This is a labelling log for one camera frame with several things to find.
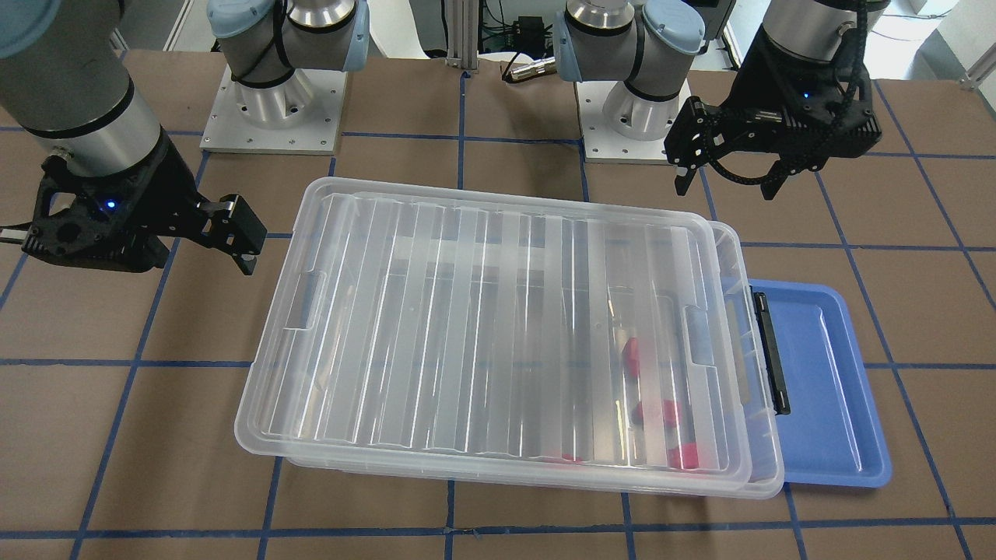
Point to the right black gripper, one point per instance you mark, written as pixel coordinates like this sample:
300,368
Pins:
170,198

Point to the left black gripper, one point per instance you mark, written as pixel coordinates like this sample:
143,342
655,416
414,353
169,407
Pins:
761,84

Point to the clear plastic box lid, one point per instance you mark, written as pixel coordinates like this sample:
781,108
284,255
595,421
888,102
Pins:
498,327

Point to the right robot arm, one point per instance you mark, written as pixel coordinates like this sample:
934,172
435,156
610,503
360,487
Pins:
64,85

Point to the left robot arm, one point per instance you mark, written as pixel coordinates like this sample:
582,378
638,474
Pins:
650,45

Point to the red block upper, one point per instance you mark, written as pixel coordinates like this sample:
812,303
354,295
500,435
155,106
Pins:
631,358

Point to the red block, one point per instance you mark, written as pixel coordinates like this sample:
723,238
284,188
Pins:
685,456
668,412
631,358

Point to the clear plastic storage box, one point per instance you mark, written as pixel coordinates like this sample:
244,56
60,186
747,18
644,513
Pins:
766,435

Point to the red block middle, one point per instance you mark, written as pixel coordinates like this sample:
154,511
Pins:
668,412

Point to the blue plastic tray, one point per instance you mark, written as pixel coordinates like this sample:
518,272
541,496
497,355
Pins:
832,435

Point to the red block front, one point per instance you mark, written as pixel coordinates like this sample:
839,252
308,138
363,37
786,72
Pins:
685,456

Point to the white chair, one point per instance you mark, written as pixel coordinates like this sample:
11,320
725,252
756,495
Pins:
393,30

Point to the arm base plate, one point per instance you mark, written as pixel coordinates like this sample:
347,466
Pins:
302,116
619,127

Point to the black box latch handle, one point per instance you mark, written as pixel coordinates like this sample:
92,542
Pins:
775,371

